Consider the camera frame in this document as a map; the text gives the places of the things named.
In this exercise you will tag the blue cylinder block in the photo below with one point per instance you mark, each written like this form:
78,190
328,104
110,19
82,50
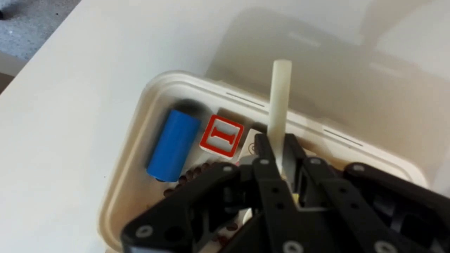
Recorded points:
173,145

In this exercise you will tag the beige takeaway clamshell pack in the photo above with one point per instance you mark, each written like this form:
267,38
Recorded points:
348,103

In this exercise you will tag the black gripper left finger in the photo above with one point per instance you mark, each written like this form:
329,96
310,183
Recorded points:
189,218

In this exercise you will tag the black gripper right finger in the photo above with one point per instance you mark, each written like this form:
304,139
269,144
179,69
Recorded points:
372,211

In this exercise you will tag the red white letter block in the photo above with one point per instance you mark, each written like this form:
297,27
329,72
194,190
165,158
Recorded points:
221,137

